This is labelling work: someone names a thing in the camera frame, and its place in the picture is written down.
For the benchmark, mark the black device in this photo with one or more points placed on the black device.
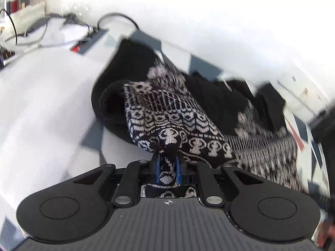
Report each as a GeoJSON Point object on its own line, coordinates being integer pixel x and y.
{"type": "Point", "coordinates": [5, 56]}

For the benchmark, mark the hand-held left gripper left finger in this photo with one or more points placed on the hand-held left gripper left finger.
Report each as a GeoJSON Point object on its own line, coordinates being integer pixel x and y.
{"type": "Point", "coordinates": [157, 167]}

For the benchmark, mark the triangle patterned mat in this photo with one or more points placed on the triangle patterned mat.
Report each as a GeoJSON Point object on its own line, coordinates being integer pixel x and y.
{"type": "Point", "coordinates": [202, 66]}

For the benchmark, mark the black and white patterned sweater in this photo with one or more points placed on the black and white patterned sweater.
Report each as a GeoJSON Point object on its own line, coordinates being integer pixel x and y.
{"type": "Point", "coordinates": [199, 125]}

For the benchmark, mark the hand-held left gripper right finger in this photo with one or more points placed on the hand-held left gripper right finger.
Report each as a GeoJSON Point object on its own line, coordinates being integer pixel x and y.
{"type": "Point", "coordinates": [178, 167]}

